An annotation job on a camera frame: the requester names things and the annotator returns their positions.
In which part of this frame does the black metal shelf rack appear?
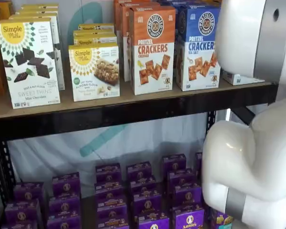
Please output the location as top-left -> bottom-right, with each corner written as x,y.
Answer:
0,82 -> 279,229

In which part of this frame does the wooden shelf board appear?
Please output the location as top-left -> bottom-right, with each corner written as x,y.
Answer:
0,80 -> 273,120

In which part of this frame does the orange white pretzel cracker box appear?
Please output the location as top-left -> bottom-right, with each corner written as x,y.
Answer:
113,0 -> 158,72
129,5 -> 176,95
122,2 -> 174,83

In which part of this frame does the purple Annie's box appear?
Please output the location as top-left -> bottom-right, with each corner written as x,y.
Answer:
126,161 -> 153,182
162,154 -> 187,173
47,216 -> 82,229
138,211 -> 170,229
173,207 -> 205,229
95,163 -> 122,184
13,182 -> 45,202
52,172 -> 81,197
130,177 -> 158,194
167,168 -> 194,189
97,202 -> 129,224
174,185 -> 203,208
4,199 -> 42,224
131,190 -> 162,215
94,182 -> 125,203
1,221 -> 39,229
49,194 -> 82,218
97,220 -> 131,229

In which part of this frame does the almond flour bar box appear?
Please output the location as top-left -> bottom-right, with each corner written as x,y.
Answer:
73,30 -> 117,39
73,37 -> 119,48
78,23 -> 115,32
68,42 -> 121,103

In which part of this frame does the blue white pretzel cracker box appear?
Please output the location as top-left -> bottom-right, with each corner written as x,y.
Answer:
157,0 -> 221,15
176,5 -> 222,92
173,1 -> 220,82

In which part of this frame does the purple box with yellow picture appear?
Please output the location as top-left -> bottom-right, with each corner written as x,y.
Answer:
209,207 -> 235,229

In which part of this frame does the golden yellow snack box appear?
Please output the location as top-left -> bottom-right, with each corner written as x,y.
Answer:
0,0 -> 15,55

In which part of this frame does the white backdrop sheet teal print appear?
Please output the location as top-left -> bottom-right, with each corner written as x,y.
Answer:
8,0 -> 229,191

